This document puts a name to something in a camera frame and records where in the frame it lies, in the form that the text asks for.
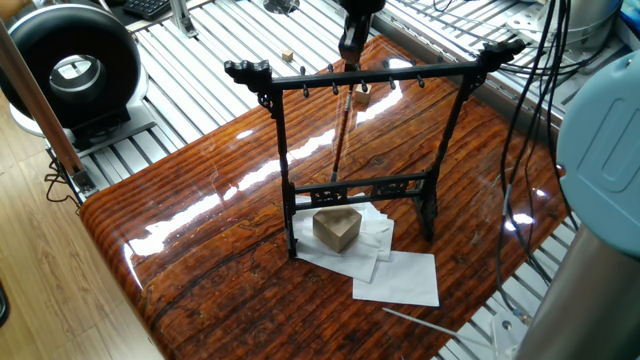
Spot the large wooden block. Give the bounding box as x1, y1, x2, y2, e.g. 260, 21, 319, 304
312, 206, 363, 253

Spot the black round duct fan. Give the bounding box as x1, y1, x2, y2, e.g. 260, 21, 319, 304
0, 4, 149, 142

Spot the white paper sheet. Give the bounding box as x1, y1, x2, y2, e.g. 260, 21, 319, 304
351, 250, 441, 308
291, 200, 379, 283
340, 204, 397, 263

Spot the small wooden cube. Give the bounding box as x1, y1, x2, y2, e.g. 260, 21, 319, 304
352, 86, 375, 109

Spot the thin calligraphy brush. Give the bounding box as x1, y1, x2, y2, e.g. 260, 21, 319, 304
328, 62, 357, 187

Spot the black keyboard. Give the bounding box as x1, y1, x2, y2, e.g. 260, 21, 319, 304
124, 0, 180, 22

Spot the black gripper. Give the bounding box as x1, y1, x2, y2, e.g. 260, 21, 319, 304
336, 0, 385, 67

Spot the black metal pen rack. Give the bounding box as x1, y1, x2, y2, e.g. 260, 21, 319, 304
222, 35, 526, 263

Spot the grey robot base column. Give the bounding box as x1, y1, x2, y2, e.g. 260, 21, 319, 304
545, 0, 626, 41

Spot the brown wooden pole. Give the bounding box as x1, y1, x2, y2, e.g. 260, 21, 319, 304
0, 18, 87, 187

